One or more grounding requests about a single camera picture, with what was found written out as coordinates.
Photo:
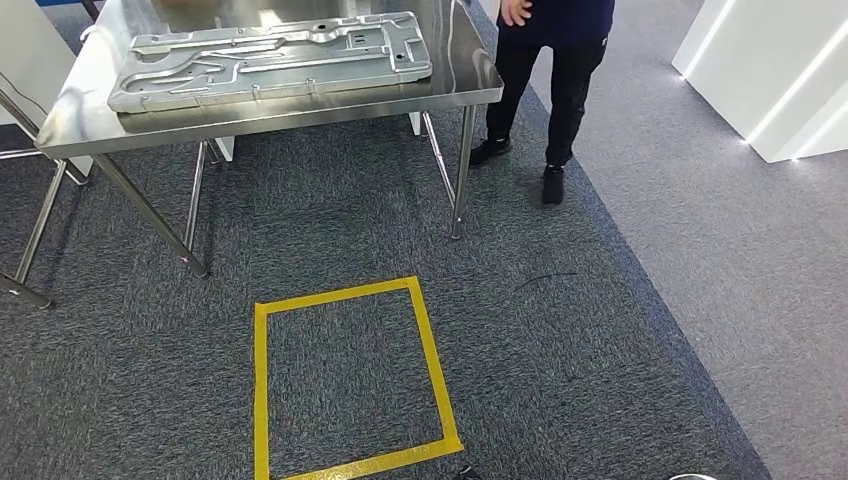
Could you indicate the white cabinet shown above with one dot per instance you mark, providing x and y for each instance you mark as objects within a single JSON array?
[{"x": 33, "y": 53}]

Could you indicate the person's hand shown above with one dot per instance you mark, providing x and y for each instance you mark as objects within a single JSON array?
[{"x": 515, "y": 12}]

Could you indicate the stamped metal panel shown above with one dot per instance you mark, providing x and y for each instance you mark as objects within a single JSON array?
[{"x": 265, "y": 73}]

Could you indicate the steel workbench table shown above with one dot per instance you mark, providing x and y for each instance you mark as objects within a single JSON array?
[{"x": 86, "y": 126}]

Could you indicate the person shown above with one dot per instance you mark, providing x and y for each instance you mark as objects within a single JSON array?
[{"x": 563, "y": 79}]

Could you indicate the yellow floor tape square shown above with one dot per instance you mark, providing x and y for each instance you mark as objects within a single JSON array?
[{"x": 262, "y": 397}]

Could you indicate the white plinth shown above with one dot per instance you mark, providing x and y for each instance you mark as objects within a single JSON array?
[{"x": 762, "y": 73}]

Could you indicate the white stand foot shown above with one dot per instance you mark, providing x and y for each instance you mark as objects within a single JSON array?
[
  {"x": 225, "y": 149},
  {"x": 415, "y": 122}
]

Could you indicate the black robot foot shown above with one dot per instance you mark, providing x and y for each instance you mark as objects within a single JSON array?
[{"x": 467, "y": 474}]

